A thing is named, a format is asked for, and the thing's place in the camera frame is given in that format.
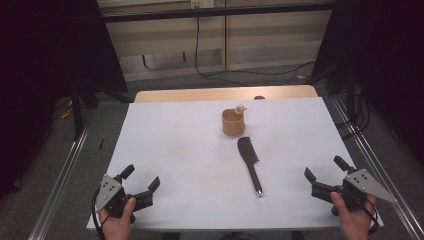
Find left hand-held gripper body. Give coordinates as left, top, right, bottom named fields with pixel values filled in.
left=95, top=173, right=137, bottom=225

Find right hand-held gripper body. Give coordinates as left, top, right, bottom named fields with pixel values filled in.
left=330, top=168, right=398, bottom=217

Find wooden cup with small figure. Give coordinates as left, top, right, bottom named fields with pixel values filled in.
left=221, top=103, right=249, bottom=137

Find person's left hand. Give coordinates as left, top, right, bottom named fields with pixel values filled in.
left=98, top=196, right=137, bottom=240

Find person's right hand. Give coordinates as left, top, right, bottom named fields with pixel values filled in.
left=329, top=191, right=380, bottom=240

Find white table sheet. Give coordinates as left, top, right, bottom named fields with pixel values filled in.
left=85, top=96, right=385, bottom=232

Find black metal stand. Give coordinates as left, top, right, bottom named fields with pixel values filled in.
left=70, top=79, right=85, bottom=141

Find yellow floor object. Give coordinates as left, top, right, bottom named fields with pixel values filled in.
left=59, top=105, right=74, bottom=120

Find wooden table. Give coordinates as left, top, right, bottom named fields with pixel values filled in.
left=133, top=84, right=319, bottom=104

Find black curtain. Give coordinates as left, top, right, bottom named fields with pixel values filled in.
left=310, top=0, right=424, bottom=166
left=0, top=0, right=130, bottom=203

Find black horizontal bar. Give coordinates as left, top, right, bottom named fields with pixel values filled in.
left=100, top=2, right=336, bottom=24

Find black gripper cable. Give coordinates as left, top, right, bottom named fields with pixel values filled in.
left=91, top=188, right=111, bottom=240
left=362, top=196, right=381, bottom=235

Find metal floor rail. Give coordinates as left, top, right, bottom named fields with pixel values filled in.
left=329, top=95, right=424, bottom=240
left=27, top=122, right=92, bottom=240

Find black floor cables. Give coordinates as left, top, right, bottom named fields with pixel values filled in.
left=335, top=93, right=372, bottom=139

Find long black cable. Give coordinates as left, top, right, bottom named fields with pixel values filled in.
left=193, top=5, right=316, bottom=87

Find white wall outlet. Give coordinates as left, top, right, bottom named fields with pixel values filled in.
left=190, top=0, right=215, bottom=10

